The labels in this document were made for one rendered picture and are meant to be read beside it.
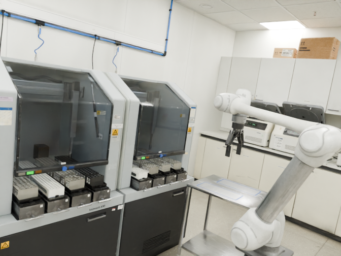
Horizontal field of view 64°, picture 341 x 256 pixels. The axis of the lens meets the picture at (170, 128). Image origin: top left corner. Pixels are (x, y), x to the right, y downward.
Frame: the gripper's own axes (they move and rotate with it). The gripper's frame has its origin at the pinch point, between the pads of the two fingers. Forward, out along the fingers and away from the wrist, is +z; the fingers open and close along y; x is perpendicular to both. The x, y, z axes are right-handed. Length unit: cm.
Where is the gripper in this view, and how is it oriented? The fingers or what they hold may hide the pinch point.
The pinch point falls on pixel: (233, 153)
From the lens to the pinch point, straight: 180.7
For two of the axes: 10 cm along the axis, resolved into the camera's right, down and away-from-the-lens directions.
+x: -7.2, -2.0, 6.6
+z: -1.3, 9.8, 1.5
